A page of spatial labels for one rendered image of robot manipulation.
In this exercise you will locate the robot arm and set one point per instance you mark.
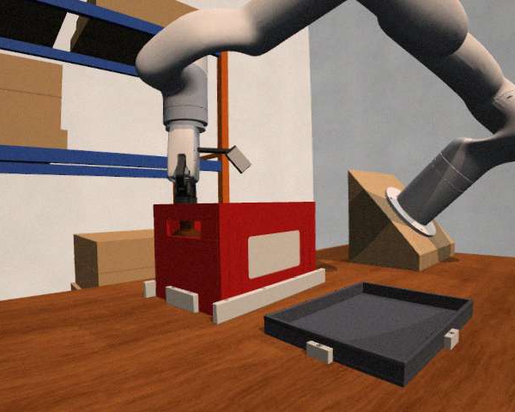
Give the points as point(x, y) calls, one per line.
point(429, 29)

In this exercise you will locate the red crate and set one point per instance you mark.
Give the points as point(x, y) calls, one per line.
point(243, 247)

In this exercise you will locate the brown bottle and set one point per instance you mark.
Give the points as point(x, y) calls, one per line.
point(187, 230)

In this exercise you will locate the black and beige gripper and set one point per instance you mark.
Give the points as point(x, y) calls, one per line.
point(183, 141)

